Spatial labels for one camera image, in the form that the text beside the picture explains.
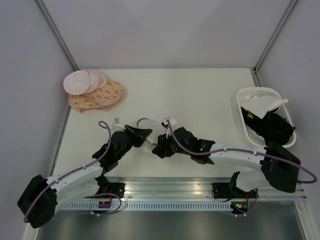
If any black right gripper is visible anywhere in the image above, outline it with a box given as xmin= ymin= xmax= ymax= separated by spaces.
xmin=152 ymin=129 xmax=192 ymax=159

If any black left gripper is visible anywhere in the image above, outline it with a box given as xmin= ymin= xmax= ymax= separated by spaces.
xmin=116 ymin=125 xmax=153 ymax=160

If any white mesh laundry bag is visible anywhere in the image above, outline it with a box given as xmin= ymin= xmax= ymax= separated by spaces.
xmin=136 ymin=118 xmax=166 ymax=154

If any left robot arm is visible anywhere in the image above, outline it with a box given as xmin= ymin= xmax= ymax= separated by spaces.
xmin=17 ymin=125 xmax=153 ymax=229

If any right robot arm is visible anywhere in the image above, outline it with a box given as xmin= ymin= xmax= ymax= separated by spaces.
xmin=152 ymin=127 xmax=301 ymax=198

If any orange floral laundry bag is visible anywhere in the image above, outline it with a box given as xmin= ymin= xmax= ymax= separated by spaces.
xmin=68 ymin=79 xmax=125 ymax=113

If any pink-rimmed white mesh bag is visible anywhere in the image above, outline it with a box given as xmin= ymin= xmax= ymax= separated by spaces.
xmin=63 ymin=69 xmax=107 ymax=96

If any white plastic basket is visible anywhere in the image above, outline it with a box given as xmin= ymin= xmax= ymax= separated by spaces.
xmin=236 ymin=87 xmax=297 ymax=148

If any white cloth in basket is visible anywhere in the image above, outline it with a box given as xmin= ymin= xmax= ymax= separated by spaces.
xmin=239 ymin=95 xmax=289 ymax=119

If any black garment in basket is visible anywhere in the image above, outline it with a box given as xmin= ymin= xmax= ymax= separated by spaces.
xmin=241 ymin=107 xmax=296 ymax=146

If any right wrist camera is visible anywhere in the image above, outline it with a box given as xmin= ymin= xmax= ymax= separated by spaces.
xmin=161 ymin=117 xmax=178 ymax=130

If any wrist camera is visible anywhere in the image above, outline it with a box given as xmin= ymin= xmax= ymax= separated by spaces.
xmin=161 ymin=117 xmax=178 ymax=130
xmin=113 ymin=117 xmax=121 ymax=125

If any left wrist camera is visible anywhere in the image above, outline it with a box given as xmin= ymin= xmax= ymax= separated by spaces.
xmin=113 ymin=117 xmax=121 ymax=125

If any aluminium rail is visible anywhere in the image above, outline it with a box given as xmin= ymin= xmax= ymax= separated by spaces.
xmin=107 ymin=176 xmax=307 ymax=202

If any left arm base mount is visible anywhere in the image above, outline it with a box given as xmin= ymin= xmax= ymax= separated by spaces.
xmin=98 ymin=182 xmax=126 ymax=198

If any white slotted cable duct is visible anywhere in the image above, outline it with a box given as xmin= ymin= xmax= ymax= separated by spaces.
xmin=63 ymin=200 xmax=232 ymax=212

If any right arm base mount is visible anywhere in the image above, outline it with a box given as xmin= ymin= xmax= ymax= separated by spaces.
xmin=211 ymin=182 xmax=236 ymax=202

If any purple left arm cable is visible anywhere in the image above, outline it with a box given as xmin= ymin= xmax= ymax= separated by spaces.
xmin=23 ymin=120 xmax=126 ymax=224

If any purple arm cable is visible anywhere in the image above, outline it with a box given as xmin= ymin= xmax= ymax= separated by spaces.
xmin=166 ymin=118 xmax=318 ymax=185
xmin=23 ymin=120 xmax=126 ymax=224

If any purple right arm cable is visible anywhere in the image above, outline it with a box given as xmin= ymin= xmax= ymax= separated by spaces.
xmin=166 ymin=118 xmax=318 ymax=185

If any left aluminium frame post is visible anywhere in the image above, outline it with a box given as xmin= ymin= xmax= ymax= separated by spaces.
xmin=33 ymin=0 xmax=79 ymax=71

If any aluminium frame post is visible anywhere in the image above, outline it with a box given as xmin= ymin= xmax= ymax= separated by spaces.
xmin=252 ymin=0 xmax=300 ymax=75
xmin=33 ymin=0 xmax=79 ymax=71

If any right aluminium frame post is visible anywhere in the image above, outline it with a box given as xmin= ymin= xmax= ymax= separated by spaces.
xmin=252 ymin=0 xmax=300 ymax=75

